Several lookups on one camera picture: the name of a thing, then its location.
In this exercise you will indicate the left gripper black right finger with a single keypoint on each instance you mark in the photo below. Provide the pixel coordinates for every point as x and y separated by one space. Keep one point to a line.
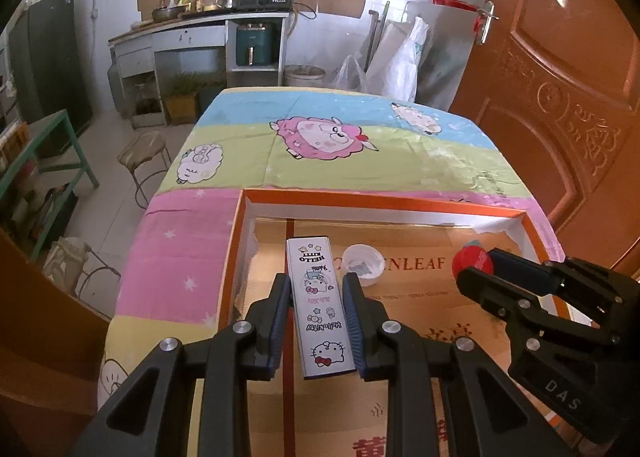
434 387

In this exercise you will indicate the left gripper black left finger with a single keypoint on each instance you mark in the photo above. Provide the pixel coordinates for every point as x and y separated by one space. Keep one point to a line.
150 413

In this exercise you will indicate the red bottle cap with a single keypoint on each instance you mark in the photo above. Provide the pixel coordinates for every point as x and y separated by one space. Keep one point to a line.
471 256

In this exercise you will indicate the white hello kitty lighter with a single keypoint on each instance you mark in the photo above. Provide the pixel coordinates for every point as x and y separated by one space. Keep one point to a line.
320 320

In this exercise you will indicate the white bottle cap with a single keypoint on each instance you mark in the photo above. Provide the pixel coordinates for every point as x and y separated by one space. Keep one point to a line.
365 261

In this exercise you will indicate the orange rimmed cardboard tray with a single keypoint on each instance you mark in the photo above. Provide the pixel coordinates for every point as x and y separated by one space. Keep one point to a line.
322 206

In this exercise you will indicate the brown wooden door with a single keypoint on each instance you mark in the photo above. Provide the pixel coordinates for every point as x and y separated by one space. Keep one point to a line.
555 85

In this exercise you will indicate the round cushioned stool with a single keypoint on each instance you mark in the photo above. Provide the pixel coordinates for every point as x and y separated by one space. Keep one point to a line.
138 152

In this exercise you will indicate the green metal table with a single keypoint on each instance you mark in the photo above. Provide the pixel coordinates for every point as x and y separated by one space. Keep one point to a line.
38 131

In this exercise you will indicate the cartoon sheep tablecloth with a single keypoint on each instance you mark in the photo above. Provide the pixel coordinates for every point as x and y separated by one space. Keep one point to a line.
306 139

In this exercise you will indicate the white plastic sacks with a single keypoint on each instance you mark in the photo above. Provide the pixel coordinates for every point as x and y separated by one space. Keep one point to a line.
419 59

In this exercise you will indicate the dark green refrigerator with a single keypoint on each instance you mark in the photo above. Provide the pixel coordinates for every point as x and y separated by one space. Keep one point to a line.
44 60

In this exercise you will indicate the white bucket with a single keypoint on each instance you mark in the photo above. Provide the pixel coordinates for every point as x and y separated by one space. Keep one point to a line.
307 76

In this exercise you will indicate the grey kitchen counter cabinet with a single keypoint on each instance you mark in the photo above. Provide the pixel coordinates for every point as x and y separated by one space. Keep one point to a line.
160 62

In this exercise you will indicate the black gas stove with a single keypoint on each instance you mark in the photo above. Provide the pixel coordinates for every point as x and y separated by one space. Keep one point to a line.
264 5

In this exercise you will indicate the silver door handle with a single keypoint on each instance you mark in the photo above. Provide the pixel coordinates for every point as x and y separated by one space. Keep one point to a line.
486 15

